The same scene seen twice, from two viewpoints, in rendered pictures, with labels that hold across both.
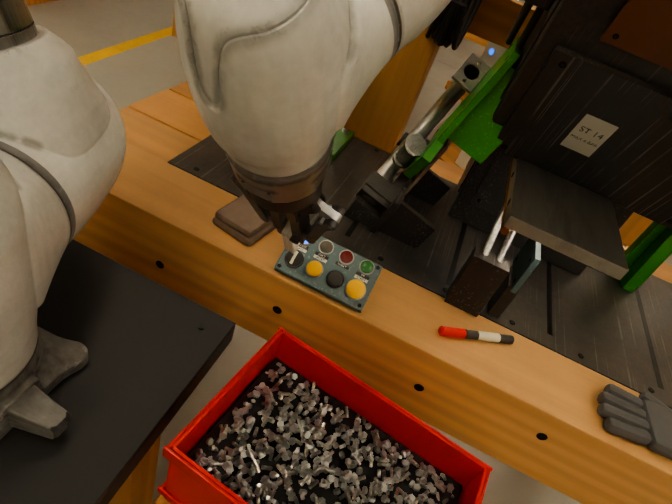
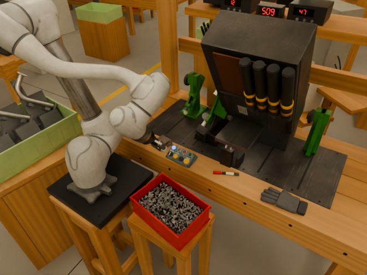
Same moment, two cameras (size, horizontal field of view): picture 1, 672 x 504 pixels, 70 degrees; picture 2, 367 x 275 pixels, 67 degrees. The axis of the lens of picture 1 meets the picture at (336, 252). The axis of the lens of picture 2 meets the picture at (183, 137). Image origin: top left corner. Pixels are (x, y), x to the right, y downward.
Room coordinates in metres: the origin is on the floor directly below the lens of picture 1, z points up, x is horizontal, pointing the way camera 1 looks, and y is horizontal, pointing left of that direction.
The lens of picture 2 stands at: (-0.37, -0.53, 1.94)
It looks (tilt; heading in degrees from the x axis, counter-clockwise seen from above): 39 degrees down; 28
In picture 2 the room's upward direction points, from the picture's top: 2 degrees counter-clockwise
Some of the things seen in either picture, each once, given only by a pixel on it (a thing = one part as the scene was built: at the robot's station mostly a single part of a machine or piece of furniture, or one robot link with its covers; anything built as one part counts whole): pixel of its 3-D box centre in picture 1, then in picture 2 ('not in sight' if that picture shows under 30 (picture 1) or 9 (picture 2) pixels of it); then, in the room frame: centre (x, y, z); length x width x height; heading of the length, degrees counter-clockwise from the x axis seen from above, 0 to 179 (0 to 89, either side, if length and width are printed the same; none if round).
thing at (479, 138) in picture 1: (488, 108); (224, 102); (0.80, -0.14, 1.17); 0.13 x 0.12 x 0.20; 83
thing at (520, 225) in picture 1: (558, 187); (248, 124); (0.74, -0.29, 1.11); 0.39 x 0.16 x 0.03; 173
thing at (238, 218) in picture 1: (250, 217); (161, 142); (0.63, 0.15, 0.91); 0.10 x 0.08 x 0.03; 163
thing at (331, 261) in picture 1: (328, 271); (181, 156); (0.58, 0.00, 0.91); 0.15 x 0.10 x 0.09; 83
